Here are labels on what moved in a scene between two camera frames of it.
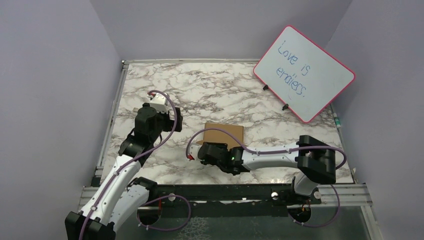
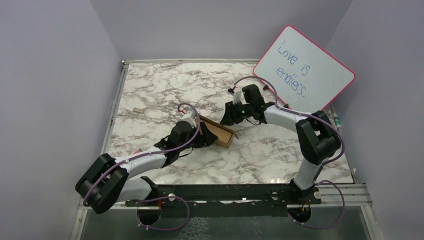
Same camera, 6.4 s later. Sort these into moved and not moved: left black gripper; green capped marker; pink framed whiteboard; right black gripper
Moved: right black gripper; left black gripper
Not moved: green capped marker; pink framed whiteboard
